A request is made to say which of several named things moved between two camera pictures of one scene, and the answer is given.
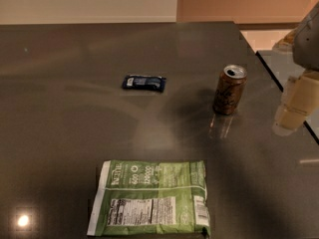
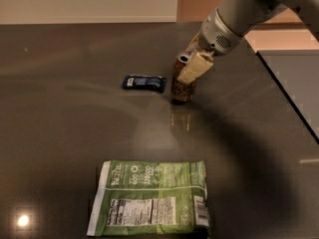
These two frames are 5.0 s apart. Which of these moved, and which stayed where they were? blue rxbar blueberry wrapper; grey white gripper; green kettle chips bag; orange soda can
Moved: orange soda can; grey white gripper
Stayed: green kettle chips bag; blue rxbar blueberry wrapper
